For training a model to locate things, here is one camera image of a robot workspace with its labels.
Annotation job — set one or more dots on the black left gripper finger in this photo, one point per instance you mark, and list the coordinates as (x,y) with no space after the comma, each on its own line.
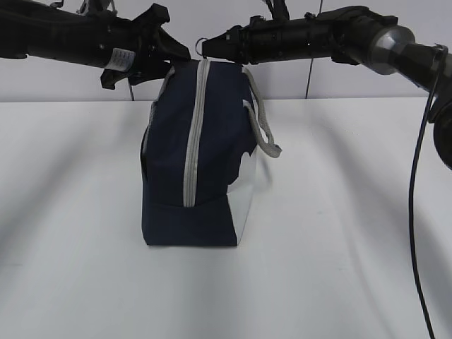
(168,50)
(153,71)

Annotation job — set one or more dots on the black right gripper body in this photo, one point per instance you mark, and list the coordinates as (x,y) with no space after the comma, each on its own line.
(263,41)

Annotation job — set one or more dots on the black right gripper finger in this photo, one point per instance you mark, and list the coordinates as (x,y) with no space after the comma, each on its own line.
(225,46)

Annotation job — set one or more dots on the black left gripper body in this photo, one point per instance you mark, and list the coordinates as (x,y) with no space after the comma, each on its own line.
(134,48)

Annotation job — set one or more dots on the navy insulated lunch bag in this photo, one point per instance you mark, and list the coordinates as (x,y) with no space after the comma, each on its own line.
(198,155)

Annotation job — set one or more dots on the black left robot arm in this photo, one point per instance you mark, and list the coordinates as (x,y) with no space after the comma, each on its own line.
(33,29)

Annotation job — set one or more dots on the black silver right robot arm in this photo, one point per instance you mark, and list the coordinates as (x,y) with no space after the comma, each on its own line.
(352,35)

